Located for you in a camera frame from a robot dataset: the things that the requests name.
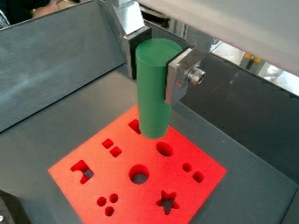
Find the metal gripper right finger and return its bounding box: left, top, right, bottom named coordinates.
left=164, top=47, right=208, bottom=106

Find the red shape sorting board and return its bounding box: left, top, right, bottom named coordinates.
left=49, top=108, right=227, bottom=224

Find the dark grey tray bin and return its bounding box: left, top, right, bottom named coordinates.
left=0, top=0, right=299, bottom=224

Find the green cylinder peg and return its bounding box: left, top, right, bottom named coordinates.
left=135, top=38, right=182, bottom=139

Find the black object bottom left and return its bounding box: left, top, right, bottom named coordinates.
left=0, top=190, right=32, bottom=224

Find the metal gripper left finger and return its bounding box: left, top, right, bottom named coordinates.
left=112, top=3, right=152, bottom=80

